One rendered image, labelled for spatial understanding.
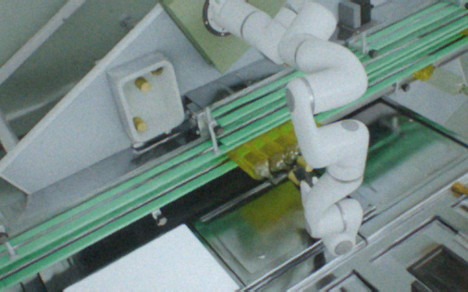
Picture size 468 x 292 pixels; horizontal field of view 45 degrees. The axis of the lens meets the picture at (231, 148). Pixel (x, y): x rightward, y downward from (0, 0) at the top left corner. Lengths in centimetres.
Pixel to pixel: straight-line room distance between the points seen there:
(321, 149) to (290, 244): 53
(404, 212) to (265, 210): 41
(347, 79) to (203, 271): 71
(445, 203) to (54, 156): 117
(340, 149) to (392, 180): 71
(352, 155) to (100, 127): 83
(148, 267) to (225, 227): 26
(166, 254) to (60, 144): 45
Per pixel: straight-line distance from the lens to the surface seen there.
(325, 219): 137
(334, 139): 118
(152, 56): 168
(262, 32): 146
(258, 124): 177
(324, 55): 124
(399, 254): 167
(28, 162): 172
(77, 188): 172
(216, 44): 171
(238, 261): 162
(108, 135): 177
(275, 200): 177
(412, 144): 202
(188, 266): 163
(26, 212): 171
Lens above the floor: 220
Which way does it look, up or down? 45 degrees down
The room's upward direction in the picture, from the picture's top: 130 degrees clockwise
